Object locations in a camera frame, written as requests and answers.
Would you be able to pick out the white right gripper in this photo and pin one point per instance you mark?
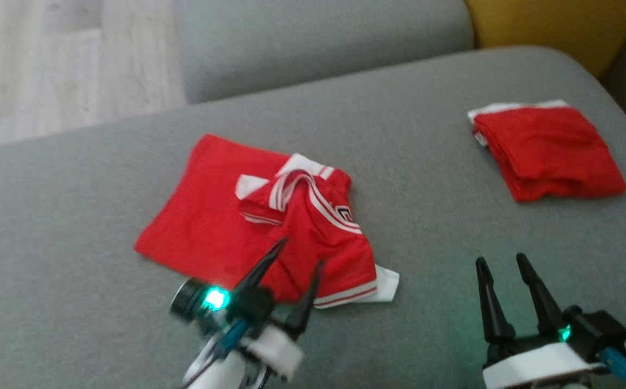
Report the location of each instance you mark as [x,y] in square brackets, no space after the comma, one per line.
[534,364]

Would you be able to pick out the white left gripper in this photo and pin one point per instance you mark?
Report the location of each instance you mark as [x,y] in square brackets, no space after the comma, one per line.
[277,351]

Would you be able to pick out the red jersey with white trim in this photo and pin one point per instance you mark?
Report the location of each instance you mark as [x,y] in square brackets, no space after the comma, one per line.
[204,227]

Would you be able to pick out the folded red garment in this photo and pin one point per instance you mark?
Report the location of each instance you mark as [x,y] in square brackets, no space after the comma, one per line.
[550,151]

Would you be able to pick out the large grey sofa ottoman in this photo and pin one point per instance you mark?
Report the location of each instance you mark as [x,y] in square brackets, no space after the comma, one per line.
[75,243]

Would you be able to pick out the long grey sofa seat cushion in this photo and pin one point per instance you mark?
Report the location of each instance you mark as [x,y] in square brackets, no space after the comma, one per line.
[318,43]

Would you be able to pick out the wide yellow sofa backrest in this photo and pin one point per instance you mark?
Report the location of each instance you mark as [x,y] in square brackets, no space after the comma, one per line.
[550,27]

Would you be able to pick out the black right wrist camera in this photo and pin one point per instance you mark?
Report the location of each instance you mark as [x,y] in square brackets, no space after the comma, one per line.
[599,329]

